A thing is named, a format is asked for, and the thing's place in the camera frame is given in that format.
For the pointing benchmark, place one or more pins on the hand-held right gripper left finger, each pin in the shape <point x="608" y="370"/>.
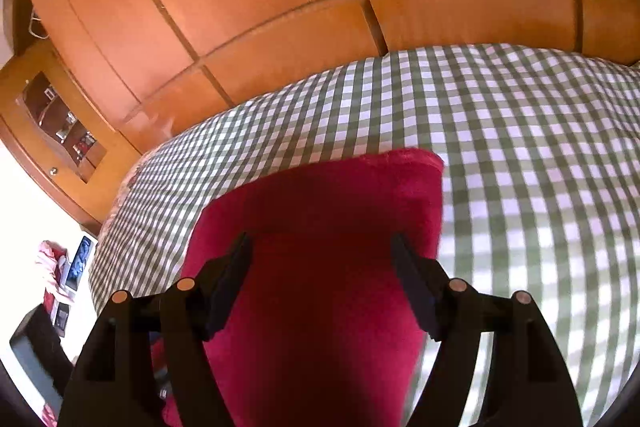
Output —
<point x="231" y="284"/>

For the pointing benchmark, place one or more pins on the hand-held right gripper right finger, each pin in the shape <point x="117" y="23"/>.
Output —
<point x="412" y="284"/>

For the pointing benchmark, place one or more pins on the red garment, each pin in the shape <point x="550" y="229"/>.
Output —
<point x="320" y="282"/>

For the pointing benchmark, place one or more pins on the blue picture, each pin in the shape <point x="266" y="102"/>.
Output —
<point x="80" y="259"/>

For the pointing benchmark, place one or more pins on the wooden glass-door corner cabinet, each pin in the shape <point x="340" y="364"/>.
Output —
<point x="107" y="177"/>

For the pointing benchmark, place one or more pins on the green checkered bedsheet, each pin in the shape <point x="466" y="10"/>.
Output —
<point x="500" y="132"/>

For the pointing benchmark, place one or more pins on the red and white cloth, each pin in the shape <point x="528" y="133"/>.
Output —
<point x="50" y="259"/>

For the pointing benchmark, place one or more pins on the small dark picture frame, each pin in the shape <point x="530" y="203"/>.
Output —
<point x="61" y="318"/>

